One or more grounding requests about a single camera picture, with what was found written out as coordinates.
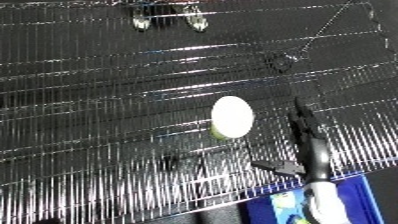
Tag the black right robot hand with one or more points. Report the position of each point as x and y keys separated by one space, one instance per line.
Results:
x=315 y=150

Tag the white paper cup green band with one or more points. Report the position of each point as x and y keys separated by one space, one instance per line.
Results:
x=232 y=115

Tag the pale right robot arm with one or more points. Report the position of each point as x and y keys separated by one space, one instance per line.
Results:
x=326 y=203

